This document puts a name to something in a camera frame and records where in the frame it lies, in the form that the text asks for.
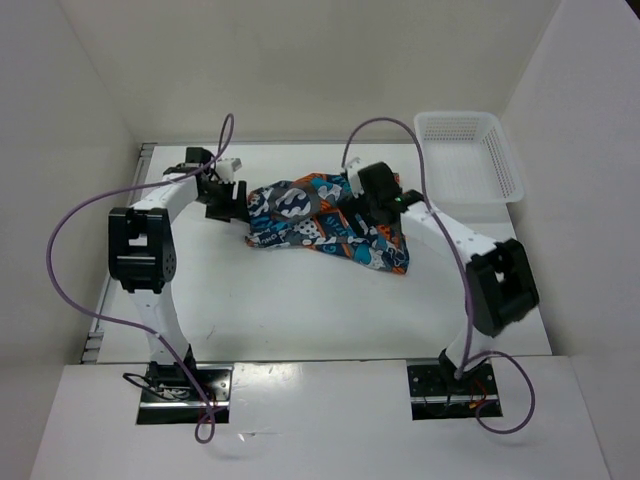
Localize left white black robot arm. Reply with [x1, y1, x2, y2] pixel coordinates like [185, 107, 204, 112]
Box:
[108, 147, 249, 400]

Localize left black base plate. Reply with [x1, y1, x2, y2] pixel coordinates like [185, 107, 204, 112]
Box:
[128, 364, 233, 425]

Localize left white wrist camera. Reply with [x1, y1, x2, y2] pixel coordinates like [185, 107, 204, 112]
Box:
[212, 158, 242, 184]

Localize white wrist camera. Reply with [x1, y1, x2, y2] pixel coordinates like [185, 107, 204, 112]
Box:
[212, 158, 242, 184]
[343, 157, 365, 198]

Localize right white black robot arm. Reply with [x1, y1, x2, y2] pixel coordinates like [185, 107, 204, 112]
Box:
[343, 158, 539, 393]

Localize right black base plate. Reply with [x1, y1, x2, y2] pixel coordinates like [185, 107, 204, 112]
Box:
[407, 360, 502, 421]

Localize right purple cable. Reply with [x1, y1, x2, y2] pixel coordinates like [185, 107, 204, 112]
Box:
[340, 116, 537, 435]

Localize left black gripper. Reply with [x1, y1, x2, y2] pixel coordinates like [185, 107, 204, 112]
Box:
[196, 179, 250, 224]

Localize colourful patterned shorts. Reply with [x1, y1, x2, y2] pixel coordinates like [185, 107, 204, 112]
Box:
[245, 173, 410, 275]

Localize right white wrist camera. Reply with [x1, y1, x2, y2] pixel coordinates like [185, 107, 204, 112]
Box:
[343, 157, 365, 198]

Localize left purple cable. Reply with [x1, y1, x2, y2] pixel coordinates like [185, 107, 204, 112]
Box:
[45, 112, 236, 445]

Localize purple cable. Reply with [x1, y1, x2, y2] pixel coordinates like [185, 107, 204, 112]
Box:
[340, 116, 537, 435]
[45, 112, 236, 445]

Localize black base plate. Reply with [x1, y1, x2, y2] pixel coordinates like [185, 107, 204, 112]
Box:
[407, 360, 502, 421]
[128, 364, 233, 425]

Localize white perforated plastic basket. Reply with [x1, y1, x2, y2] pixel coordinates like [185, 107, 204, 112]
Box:
[414, 111, 524, 205]

